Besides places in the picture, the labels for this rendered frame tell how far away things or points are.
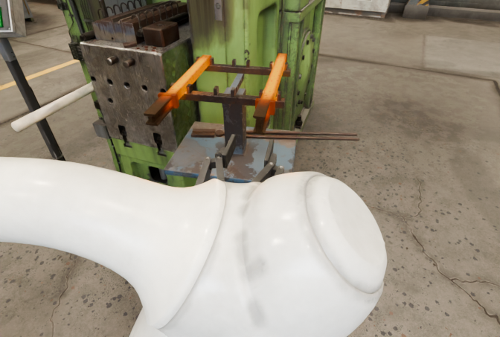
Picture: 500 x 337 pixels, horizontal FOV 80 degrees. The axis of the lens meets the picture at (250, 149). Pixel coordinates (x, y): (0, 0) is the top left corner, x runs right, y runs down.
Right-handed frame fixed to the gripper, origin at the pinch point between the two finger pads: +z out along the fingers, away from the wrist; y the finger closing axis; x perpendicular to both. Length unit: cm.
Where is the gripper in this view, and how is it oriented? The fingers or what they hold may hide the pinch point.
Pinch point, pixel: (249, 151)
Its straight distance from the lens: 56.5
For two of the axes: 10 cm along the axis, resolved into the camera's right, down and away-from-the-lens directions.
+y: 9.8, 1.2, -1.6
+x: 0.0, -8.1, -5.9
